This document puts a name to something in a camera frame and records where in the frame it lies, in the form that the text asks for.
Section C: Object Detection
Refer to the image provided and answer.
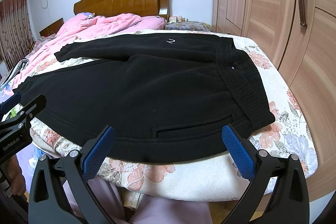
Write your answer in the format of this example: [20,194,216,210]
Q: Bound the black pants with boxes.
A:
[15,33,275,164]

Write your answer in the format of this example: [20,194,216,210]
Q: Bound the brown wooden headboard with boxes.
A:
[73,0,170,19]

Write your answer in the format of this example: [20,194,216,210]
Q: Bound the brown wooden side cabinet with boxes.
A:
[39,18,64,37]

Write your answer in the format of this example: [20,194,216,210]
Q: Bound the nightstand with floral cover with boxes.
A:
[165,21,211,32]

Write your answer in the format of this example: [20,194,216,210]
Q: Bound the person's left hand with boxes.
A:
[7,155,26,196]

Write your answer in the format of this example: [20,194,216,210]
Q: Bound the pink quilt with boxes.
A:
[1,12,167,96]

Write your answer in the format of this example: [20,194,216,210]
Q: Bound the dark red patterned curtain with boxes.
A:
[1,0,34,70]

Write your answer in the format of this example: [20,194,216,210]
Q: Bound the lilac trouser legs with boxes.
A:
[63,174,214,224]

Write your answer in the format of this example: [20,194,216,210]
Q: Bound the light wooden wardrobe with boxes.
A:
[212,0,335,200]

